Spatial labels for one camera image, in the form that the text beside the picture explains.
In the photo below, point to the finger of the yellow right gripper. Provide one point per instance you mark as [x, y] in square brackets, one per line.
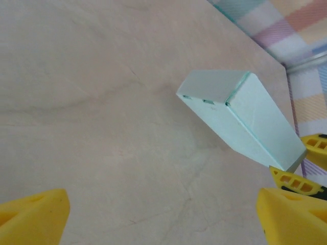
[286, 180]
[316, 146]

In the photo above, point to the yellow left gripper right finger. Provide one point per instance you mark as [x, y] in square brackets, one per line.
[293, 222]

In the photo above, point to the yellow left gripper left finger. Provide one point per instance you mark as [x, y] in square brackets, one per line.
[33, 219]

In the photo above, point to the mint green paper box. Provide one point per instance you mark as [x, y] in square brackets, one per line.
[245, 122]

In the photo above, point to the aluminium frame post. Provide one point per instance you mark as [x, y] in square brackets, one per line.
[311, 61]

